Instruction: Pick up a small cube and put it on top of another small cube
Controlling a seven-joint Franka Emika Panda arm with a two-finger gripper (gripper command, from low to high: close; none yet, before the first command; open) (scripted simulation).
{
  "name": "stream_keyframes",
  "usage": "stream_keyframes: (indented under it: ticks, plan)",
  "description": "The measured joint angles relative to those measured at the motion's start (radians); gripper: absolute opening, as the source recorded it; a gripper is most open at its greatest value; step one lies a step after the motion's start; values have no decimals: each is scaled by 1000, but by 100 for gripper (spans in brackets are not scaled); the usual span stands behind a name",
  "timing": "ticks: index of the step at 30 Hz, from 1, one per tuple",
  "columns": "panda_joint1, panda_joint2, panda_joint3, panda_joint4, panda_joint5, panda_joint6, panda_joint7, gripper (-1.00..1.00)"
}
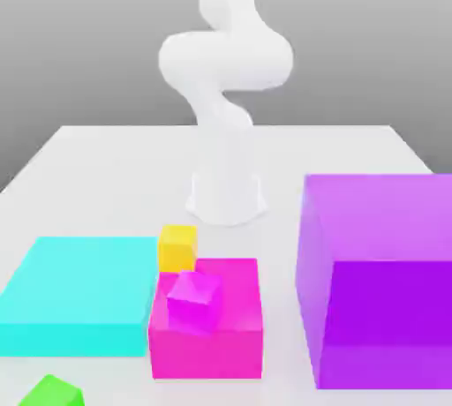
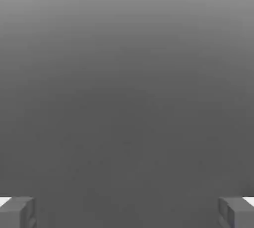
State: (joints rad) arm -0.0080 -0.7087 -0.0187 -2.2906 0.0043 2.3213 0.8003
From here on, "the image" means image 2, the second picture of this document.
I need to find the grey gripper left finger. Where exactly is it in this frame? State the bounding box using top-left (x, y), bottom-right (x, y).
top-left (0, 196), bottom-right (38, 228)

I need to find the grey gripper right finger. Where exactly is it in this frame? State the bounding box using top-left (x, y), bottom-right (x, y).
top-left (217, 196), bottom-right (254, 228)

